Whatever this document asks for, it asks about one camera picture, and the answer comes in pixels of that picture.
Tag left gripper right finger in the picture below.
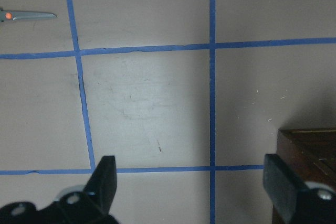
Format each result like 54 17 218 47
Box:
263 154 309 223

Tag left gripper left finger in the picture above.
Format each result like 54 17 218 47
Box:
83 155 117 214

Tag grey orange scissors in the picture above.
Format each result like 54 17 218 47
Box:
1 8 57 22

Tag dark wooden drawer box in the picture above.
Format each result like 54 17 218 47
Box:
272 129 335 223

